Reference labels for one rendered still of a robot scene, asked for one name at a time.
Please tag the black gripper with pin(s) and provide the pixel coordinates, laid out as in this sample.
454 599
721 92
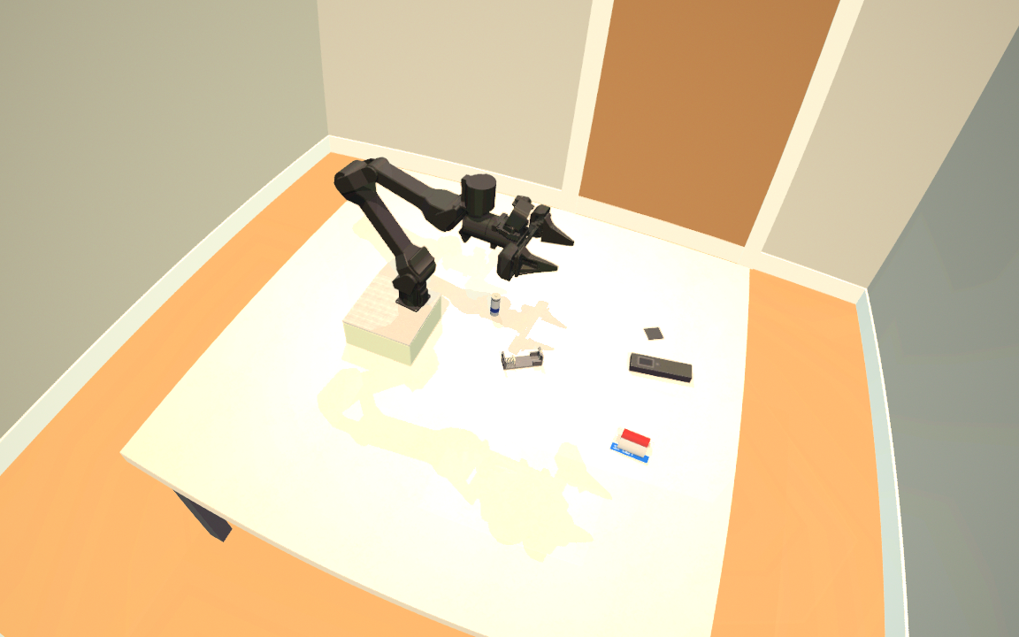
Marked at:
515 258

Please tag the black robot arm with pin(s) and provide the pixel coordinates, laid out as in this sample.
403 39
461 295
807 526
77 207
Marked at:
440 207

